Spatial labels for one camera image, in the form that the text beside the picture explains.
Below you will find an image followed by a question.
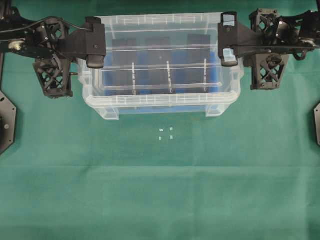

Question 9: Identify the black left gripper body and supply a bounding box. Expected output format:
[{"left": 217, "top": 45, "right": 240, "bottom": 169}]
[{"left": 58, "top": 23, "right": 106, "bottom": 58}]

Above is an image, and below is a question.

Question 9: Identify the left gripper black finger green tape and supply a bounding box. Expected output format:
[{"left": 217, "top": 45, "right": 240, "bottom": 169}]
[
  {"left": 85, "top": 16, "right": 101, "bottom": 25},
  {"left": 86, "top": 55, "right": 104, "bottom": 69}
]

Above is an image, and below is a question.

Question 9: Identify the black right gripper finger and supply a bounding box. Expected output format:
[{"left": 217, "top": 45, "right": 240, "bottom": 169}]
[
  {"left": 220, "top": 11, "right": 237, "bottom": 27},
  {"left": 221, "top": 48, "right": 238, "bottom": 67}
]

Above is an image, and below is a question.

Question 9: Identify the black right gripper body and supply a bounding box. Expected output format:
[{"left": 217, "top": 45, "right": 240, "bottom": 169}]
[{"left": 218, "top": 22, "right": 260, "bottom": 58}]

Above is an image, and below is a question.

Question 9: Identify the clear plastic box lid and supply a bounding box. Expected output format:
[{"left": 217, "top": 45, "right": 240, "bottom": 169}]
[{"left": 79, "top": 12, "right": 244, "bottom": 106}]

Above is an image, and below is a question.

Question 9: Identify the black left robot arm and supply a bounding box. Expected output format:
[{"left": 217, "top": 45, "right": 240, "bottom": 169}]
[{"left": 0, "top": 6, "right": 107, "bottom": 69}]

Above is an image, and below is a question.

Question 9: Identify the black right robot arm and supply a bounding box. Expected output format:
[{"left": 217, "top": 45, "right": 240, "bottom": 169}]
[{"left": 77, "top": 8, "right": 320, "bottom": 69}]

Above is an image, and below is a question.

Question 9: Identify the right black box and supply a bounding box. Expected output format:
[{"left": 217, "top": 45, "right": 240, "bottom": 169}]
[{"left": 185, "top": 34, "right": 211, "bottom": 94}]

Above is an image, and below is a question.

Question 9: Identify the black box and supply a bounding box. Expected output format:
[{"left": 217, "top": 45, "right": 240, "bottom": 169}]
[
  {"left": 110, "top": 38, "right": 138, "bottom": 96},
  {"left": 145, "top": 36, "right": 173, "bottom": 95},
  {"left": 185, "top": 34, "right": 211, "bottom": 94}
]

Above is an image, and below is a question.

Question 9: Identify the left black box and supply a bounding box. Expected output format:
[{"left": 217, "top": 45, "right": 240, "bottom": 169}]
[{"left": 110, "top": 38, "right": 138, "bottom": 96}]

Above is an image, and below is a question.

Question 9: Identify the clear plastic storage box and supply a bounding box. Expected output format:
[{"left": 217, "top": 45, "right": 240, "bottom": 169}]
[{"left": 77, "top": 12, "right": 245, "bottom": 121}]

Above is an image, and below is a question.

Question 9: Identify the middle black box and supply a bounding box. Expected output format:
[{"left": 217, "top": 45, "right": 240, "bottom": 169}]
[{"left": 145, "top": 36, "right": 173, "bottom": 95}]

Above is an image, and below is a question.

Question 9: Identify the blue foam liner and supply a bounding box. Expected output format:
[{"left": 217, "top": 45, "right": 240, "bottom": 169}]
[{"left": 104, "top": 51, "right": 218, "bottom": 115}]

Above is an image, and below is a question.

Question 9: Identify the green table cloth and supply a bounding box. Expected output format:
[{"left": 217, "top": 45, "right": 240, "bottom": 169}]
[{"left": 0, "top": 0, "right": 320, "bottom": 240}]

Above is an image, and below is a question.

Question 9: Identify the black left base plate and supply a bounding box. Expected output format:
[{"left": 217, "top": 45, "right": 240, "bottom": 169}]
[{"left": 0, "top": 91, "right": 17, "bottom": 155}]

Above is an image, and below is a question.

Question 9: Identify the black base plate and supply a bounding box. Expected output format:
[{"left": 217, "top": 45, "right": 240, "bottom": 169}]
[
  {"left": 0, "top": 91, "right": 17, "bottom": 155},
  {"left": 313, "top": 103, "right": 320, "bottom": 145}
]

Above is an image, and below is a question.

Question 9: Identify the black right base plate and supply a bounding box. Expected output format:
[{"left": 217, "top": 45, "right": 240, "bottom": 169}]
[{"left": 313, "top": 103, "right": 320, "bottom": 145}]

